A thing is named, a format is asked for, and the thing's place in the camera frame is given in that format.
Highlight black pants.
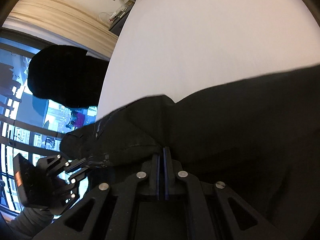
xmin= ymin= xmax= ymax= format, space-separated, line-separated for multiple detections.
xmin=60 ymin=66 xmax=319 ymax=239

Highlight grey sleeved forearm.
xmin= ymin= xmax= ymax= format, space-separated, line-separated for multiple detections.
xmin=8 ymin=207 xmax=54 ymax=239

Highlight large window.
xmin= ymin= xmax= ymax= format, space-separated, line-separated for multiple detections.
xmin=1 ymin=29 xmax=97 ymax=217

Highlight black round chair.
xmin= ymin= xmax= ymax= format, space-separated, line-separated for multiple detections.
xmin=27 ymin=45 xmax=109 ymax=108

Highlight beige curtain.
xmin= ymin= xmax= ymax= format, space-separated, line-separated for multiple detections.
xmin=4 ymin=0 xmax=118 ymax=57

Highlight white bed sheet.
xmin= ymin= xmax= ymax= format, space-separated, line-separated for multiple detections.
xmin=97 ymin=0 xmax=319 ymax=118

